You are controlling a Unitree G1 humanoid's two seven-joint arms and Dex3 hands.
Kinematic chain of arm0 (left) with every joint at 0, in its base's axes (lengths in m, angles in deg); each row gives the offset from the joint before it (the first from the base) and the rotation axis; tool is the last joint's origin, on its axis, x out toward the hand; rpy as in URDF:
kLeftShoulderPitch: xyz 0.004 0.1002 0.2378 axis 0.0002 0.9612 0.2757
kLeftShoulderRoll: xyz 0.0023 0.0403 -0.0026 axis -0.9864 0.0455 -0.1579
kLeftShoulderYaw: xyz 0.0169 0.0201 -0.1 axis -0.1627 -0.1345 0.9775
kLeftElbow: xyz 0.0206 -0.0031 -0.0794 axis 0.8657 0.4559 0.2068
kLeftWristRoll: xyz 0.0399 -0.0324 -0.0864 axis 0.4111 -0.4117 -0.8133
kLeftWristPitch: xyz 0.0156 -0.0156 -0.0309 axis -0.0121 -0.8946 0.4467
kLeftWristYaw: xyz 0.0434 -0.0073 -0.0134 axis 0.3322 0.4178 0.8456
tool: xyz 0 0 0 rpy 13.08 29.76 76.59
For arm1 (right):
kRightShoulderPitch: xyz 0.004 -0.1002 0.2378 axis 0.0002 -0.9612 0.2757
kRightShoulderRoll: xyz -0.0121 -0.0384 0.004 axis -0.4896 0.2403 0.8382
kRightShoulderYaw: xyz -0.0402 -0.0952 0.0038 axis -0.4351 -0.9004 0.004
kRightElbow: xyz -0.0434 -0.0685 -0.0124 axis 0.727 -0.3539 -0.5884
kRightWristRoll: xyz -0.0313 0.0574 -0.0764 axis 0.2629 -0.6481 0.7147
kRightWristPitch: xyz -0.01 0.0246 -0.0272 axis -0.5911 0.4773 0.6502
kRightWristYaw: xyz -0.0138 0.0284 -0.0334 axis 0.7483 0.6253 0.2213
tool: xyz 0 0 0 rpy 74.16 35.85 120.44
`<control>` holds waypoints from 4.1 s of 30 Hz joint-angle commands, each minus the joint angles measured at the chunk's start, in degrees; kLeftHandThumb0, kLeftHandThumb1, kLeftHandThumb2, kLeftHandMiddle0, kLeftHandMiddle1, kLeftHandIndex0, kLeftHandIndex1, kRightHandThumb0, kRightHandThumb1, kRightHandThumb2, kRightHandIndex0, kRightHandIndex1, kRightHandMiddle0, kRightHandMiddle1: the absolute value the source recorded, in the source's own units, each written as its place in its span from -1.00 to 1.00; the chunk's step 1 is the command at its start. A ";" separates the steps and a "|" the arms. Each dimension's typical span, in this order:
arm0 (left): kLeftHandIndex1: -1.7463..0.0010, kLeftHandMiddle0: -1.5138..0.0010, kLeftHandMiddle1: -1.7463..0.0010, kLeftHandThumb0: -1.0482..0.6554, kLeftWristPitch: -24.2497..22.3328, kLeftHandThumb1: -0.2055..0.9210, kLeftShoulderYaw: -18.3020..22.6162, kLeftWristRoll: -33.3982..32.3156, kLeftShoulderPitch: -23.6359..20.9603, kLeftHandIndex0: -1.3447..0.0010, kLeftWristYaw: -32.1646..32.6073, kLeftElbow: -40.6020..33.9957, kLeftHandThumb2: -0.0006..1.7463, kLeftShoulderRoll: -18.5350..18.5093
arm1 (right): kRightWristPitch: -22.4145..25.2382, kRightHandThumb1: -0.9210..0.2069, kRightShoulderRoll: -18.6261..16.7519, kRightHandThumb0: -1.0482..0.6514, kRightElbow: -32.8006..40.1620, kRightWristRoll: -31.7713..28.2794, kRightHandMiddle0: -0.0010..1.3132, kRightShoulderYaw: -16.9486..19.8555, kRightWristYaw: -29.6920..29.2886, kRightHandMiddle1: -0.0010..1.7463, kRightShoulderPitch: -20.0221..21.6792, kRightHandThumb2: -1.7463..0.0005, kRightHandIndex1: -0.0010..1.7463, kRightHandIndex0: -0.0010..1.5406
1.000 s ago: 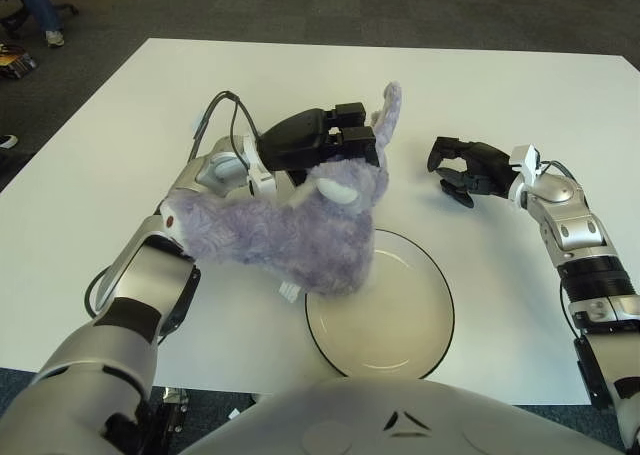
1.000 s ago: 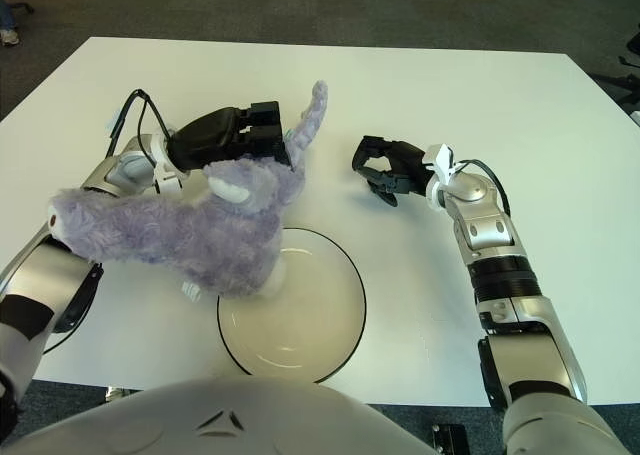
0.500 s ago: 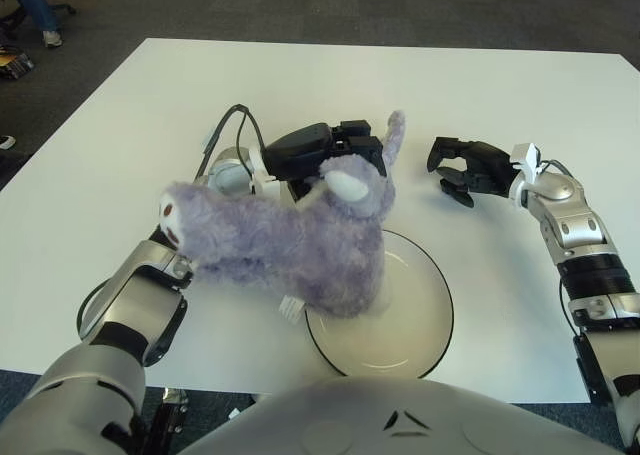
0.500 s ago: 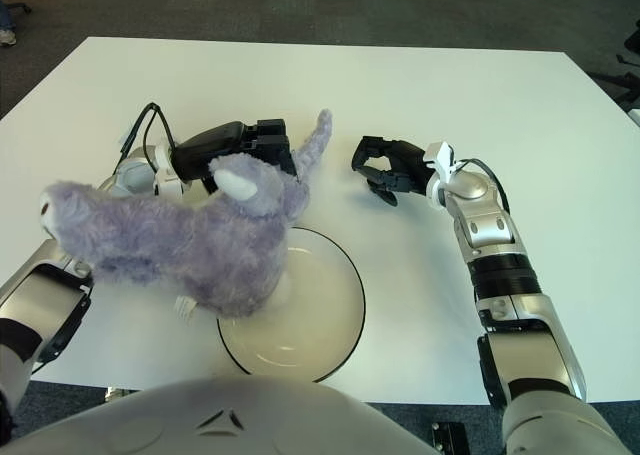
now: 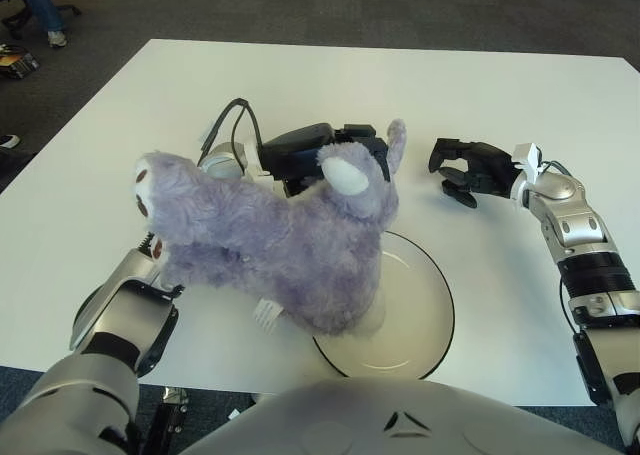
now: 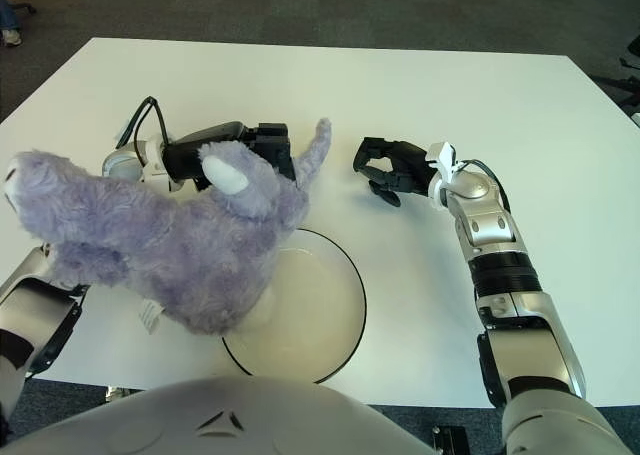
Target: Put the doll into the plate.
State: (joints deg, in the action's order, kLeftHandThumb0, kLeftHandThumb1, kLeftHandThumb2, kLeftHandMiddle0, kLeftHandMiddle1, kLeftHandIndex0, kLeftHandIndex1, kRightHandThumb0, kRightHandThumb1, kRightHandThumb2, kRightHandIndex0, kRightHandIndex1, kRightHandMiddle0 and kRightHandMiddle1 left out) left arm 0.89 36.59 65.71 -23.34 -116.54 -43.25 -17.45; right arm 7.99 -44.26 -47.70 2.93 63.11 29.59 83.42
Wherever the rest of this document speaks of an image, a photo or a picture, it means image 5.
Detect dark printed box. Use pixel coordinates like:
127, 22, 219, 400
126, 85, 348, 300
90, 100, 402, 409
0, 43, 41, 80

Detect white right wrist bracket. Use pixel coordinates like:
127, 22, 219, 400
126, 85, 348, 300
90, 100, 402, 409
512, 142, 546, 186

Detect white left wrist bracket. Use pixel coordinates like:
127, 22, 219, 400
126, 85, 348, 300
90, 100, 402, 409
242, 142, 276, 182

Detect purple plush bunny doll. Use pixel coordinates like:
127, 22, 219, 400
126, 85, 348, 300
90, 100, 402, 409
132, 118, 409, 337

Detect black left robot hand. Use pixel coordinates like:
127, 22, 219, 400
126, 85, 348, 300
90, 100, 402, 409
259, 122, 392, 197

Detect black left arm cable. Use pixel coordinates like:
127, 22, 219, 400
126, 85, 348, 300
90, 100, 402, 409
199, 97, 265, 176

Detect silver robot torso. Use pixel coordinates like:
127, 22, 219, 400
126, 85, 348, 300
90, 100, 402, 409
179, 378, 626, 455

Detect white plate with black rim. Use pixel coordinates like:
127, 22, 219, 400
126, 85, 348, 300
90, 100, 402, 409
312, 229, 456, 380

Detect black metal floor stand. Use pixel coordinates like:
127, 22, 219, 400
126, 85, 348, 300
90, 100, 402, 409
148, 387, 191, 455

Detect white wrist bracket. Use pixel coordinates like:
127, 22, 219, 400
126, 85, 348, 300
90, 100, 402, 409
512, 142, 546, 186
242, 142, 276, 182

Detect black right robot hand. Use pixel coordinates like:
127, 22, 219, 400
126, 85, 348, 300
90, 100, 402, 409
428, 137, 520, 210

